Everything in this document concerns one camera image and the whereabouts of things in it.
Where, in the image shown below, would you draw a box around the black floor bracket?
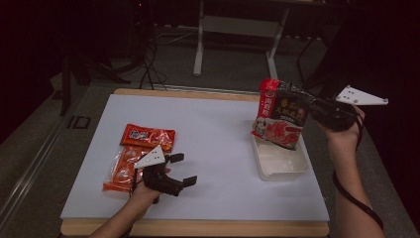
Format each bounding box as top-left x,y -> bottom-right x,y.
66,115 -> 92,130

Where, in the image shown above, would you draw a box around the white table mat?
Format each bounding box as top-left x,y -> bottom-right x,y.
60,93 -> 331,222

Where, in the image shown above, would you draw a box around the black floor cables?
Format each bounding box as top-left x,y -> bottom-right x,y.
137,31 -> 199,91

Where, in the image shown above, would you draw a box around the person's right hand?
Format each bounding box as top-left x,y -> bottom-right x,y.
317,105 -> 367,152

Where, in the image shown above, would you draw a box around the clear orange snack bag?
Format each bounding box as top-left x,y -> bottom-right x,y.
102,146 -> 157,193

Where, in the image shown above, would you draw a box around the white metal stand frame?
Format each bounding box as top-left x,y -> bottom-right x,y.
192,0 -> 292,84

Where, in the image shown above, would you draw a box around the black metal stand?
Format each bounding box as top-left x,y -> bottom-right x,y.
58,53 -> 132,117
280,31 -> 351,100

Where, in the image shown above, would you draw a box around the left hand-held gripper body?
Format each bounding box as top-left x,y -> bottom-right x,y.
133,145 -> 186,198

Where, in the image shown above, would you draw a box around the person's left hand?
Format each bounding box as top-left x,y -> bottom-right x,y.
132,166 -> 173,205

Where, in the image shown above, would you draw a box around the red and black sauce packet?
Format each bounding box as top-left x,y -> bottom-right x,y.
250,77 -> 314,152

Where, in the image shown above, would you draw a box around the orange snack packet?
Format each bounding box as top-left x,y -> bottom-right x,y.
119,123 -> 176,154

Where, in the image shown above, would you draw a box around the white divided plastic container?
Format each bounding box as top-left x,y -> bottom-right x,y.
252,129 -> 311,182

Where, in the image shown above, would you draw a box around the wooden table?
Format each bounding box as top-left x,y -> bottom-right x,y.
59,87 -> 331,238

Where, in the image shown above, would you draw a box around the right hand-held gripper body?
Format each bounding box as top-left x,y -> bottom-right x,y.
309,84 -> 389,132

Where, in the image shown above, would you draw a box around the black right wrist strap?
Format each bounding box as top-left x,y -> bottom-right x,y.
331,113 -> 385,231

